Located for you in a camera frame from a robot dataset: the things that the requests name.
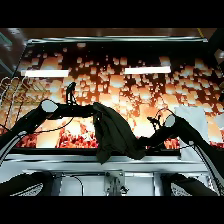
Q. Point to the dark olive T-shirt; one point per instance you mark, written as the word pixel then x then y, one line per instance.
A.
pixel 115 133

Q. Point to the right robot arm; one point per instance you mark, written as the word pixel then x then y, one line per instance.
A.
pixel 186 131

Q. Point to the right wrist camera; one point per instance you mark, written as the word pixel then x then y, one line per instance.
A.
pixel 154 122

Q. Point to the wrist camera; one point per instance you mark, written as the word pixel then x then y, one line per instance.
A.
pixel 154 122
pixel 70 95

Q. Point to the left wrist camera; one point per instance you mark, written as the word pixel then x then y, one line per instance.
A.
pixel 70 95

